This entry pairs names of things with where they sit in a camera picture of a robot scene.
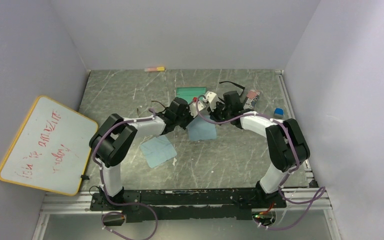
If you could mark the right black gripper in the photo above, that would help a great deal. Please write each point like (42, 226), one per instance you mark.
(213, 114)

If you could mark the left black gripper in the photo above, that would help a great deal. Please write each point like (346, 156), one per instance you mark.
(190, 118)

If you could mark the blue cleaning cloth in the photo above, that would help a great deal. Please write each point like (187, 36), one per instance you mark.
(157, 151)
(199, 130)

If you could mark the brown glasses case green lining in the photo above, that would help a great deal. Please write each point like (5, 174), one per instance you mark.
(189, 93)

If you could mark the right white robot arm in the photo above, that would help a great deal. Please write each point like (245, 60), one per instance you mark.
(286, 144)

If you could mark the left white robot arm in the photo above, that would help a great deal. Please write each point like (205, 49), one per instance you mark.
(112, 141)

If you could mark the brown tinted sunglasses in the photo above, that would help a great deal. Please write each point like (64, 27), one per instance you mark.
(154, 106)

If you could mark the pink yellow marker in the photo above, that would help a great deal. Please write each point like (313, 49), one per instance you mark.
(155, 69)

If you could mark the blue whiteboard eraser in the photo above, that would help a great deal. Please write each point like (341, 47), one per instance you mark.
(278, 113)

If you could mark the yellow framed whiteboard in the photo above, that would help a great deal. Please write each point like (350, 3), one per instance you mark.
(51, 150)

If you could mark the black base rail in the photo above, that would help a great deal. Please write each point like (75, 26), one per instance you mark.
(183, 204)

